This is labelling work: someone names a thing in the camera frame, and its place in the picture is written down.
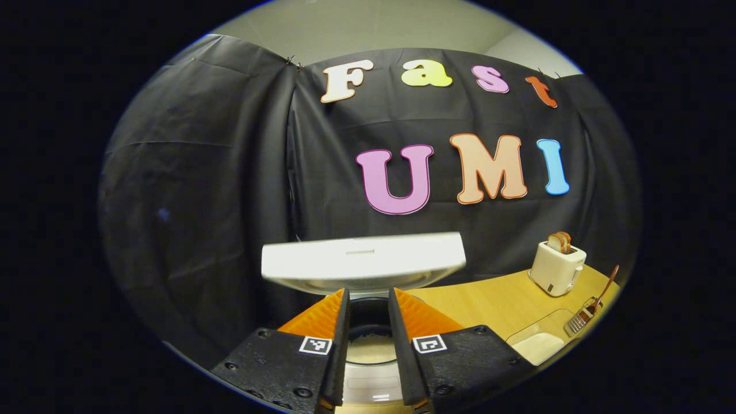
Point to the black backdrop cloth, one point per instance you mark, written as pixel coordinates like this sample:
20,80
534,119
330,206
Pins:
218,172

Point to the toasted bread slice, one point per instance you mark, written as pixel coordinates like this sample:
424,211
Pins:
566,241
555,244

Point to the white rice cooker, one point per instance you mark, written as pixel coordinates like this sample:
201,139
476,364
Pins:
362,261

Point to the clear chopstick holder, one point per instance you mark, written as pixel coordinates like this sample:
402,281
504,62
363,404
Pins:
581,319

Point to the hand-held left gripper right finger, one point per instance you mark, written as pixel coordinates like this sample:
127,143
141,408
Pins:
402,356

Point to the clear plastic tray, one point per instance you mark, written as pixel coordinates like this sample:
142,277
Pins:
552,322

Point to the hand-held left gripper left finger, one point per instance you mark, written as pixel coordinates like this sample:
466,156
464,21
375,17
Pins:
339,356

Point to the white toaster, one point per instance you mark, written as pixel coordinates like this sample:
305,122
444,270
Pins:
555,270

